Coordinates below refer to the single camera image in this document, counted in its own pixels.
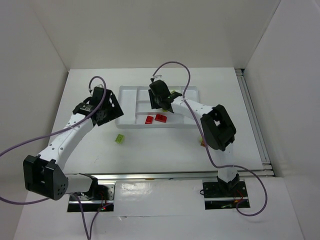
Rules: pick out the white divided sorting tray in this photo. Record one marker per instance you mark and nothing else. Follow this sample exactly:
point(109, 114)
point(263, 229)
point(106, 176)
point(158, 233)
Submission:
point(136, 106)

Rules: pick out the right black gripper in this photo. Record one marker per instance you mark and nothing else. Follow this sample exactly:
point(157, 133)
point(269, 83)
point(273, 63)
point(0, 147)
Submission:
point(155, 99)

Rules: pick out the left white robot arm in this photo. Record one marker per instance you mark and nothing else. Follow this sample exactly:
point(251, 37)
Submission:
point(43, 174)

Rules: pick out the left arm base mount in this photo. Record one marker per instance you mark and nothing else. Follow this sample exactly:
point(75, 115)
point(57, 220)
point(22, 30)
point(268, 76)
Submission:
point(100, 195)

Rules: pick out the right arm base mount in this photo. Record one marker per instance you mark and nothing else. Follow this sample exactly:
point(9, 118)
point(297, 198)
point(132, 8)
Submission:
point(215, 199)

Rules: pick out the aluminium front rail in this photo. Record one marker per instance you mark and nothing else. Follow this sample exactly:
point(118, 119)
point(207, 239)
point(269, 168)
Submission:
point(156, 176)

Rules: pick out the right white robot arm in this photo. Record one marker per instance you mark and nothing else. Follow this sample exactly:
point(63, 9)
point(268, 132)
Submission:
point(217, 128)

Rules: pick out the red sloped lego brick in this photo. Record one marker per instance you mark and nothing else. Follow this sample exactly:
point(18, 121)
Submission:
point(160, 118)

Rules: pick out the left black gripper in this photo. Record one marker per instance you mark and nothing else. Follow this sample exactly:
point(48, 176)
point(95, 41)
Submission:
point(114, 105)

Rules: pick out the aluminium rail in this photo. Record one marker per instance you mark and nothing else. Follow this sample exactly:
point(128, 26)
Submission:
point(156, 176)
point(267, 165)

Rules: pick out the aluminium right side rail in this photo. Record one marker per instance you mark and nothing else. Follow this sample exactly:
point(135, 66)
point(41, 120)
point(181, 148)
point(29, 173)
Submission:
point(267, 165)

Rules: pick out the red curved lego piece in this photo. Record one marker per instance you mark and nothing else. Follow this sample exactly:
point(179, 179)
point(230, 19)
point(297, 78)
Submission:
point(149, 120)

